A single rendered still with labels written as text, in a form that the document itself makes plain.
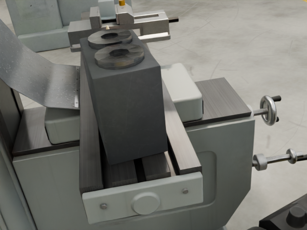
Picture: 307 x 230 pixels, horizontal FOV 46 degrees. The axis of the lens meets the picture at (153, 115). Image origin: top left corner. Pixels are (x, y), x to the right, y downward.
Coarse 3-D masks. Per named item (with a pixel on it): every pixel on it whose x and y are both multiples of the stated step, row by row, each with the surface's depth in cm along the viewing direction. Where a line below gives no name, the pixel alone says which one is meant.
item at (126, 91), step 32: (96, 32) 76; (128, 32) 74; (96, 64) 64; (128, 64) 62; (96, 96) 61; (128, 96) 63; (160, 96) 65; (128, 128) 66; (160, 128) 68; (128, 160) 70
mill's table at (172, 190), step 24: (168, 96) 91; (96, 120) 84; (168, 120) 81; (96, 144) 76; (168, 144) 78; (96, 168) 69; (120, 168) 68; (144, 168) 68; (168, 168) 67; (192, 168) 67; (96, 192) 65; (120, 192) 65; (144, 192) 66; (168, 192) 67; (192, 192) 68; (96, 216) 67; (120, 216) 68
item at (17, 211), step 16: (0, 80) 114; (0, 96) 112; (16, 96) 128; (0, 112) 108; (16, 112) 126; (0, 128) 105; (16, 128) 123; (0, 144) 106; (0, 160) 107; (0, 176) 108; (16, 176) 114; (0, 192) 110; (16, 192) 115; (0, 208) 112; (16, 208) 115; (0, 224) 115; (16, 224) 117; (32, 224) 124
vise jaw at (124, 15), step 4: (116, 8) 125; (120, 8) 124; (124, 8) 124; (128, 8) 126; (116, 12) 121; (120, 12) 120; (124, 12) 120; (128, 12) 120; (132, 12) 125; (116, 16) 120; (120, 16) 120; (124, 16) 120; (128, 16) 120; (132, 16) 121; (116, 20) 121; (120, 20) 121; (124, 20) 121; (128, 20) 121; (132, 20) 121; (120, 24) 121
